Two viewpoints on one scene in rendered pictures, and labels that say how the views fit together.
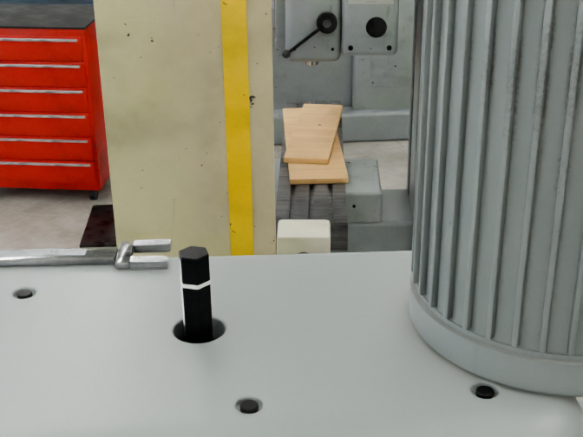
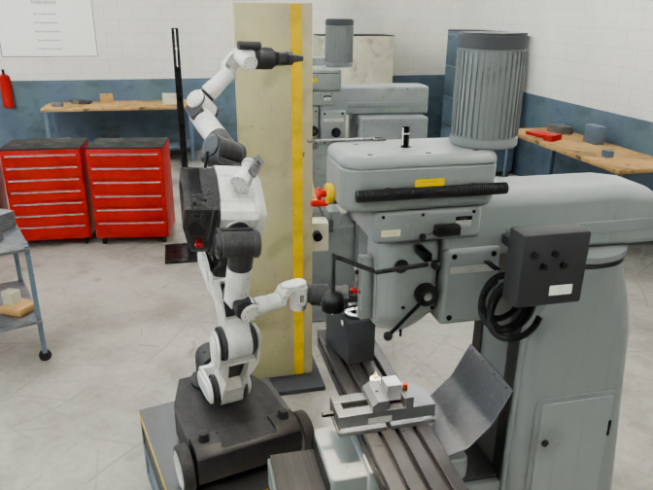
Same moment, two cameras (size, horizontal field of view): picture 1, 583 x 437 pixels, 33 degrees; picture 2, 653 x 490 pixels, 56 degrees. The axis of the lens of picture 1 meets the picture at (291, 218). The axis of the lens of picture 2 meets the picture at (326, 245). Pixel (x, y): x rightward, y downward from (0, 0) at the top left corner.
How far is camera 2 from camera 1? 1.31 m
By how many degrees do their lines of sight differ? 11
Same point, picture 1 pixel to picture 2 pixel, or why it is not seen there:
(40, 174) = (134, 228)
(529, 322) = (485, 132)
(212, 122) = (286, 164)
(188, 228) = (274, 214)
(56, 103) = (145, 189)
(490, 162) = (476, 96)
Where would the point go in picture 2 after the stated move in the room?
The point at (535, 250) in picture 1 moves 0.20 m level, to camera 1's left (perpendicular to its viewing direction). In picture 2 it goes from (486, 115) to (419, 117)
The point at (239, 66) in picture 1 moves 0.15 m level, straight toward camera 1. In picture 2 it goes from (298, 139) to (304, 145)
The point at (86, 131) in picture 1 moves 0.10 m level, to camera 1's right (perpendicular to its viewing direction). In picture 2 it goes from (161, 203) to (171, 203)
